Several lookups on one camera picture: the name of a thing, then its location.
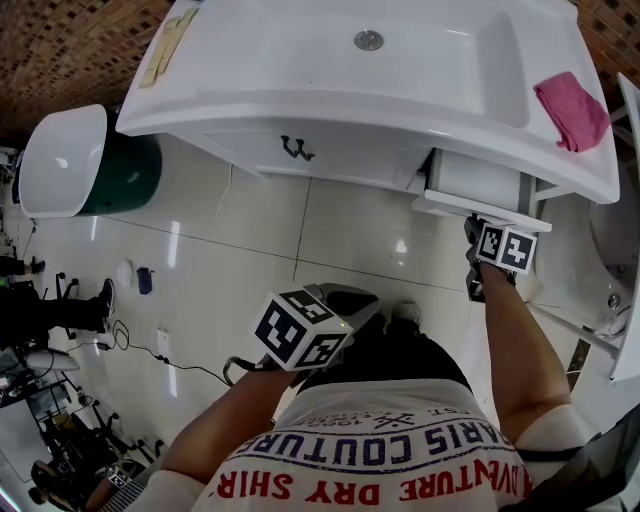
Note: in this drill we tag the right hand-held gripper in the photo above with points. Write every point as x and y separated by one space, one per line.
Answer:
505 247

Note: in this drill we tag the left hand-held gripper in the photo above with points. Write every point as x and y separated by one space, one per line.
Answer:
295 330

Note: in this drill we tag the white drawer with black knob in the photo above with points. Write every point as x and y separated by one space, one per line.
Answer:
475 175

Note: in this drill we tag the person's right forearm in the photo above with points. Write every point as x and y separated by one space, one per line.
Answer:
520 350

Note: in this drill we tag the person's left forearm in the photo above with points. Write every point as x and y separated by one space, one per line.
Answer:
225 425

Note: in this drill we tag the beige chair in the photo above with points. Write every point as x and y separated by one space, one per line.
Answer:
600 260

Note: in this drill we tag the person's black shorts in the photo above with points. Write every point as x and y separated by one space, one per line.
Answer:
400 360

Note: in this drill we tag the person's right shoe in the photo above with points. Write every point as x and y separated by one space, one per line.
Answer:
406 311

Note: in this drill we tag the white power strip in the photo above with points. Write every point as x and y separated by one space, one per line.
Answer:
162 344

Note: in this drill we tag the person's printed white shirt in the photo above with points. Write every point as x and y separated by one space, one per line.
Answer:
375 450

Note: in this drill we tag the pink cloth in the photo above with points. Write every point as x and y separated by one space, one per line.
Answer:
572 112

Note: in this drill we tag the blue floor item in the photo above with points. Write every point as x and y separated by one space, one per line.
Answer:
145 281

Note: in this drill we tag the white vanity cabinet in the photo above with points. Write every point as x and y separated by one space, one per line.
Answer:
360 160

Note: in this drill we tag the white cabinet door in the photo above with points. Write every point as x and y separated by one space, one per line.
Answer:
250 147
360 160

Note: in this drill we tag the white round floor item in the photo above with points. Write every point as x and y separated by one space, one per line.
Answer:
125 274

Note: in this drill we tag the black office chair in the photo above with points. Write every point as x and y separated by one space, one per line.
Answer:
67 285

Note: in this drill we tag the chrome sink drain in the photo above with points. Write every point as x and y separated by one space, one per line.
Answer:
369 40

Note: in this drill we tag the white tub with green base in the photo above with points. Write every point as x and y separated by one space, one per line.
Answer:
65 160

